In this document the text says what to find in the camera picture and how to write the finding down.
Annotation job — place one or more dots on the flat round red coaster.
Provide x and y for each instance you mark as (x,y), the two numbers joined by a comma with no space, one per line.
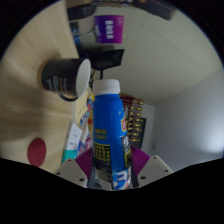
(36,152)

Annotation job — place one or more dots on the blue drink bottle white cap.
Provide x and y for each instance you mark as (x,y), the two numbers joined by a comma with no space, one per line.
(108,130)

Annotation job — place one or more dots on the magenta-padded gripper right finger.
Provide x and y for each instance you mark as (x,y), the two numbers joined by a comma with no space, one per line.
(155,168)

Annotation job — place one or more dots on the pale yellow notepad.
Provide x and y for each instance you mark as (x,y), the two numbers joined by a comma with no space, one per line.
(81,108)

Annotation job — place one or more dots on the blue colourful book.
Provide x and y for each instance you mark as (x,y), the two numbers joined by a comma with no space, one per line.
(86,143)

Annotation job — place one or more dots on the white book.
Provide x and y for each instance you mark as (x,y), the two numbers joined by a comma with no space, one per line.
(73,136)

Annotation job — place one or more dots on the wooden shelf unit with trophies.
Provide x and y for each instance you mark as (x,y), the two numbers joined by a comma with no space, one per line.
(135,120)

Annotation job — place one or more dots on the purple sign board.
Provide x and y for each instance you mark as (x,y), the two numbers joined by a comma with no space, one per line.
(109,29)

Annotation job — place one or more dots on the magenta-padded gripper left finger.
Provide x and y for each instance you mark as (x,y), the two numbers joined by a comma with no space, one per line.
(71,170)

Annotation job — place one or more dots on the black mug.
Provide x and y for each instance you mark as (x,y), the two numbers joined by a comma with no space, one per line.
(58,78)

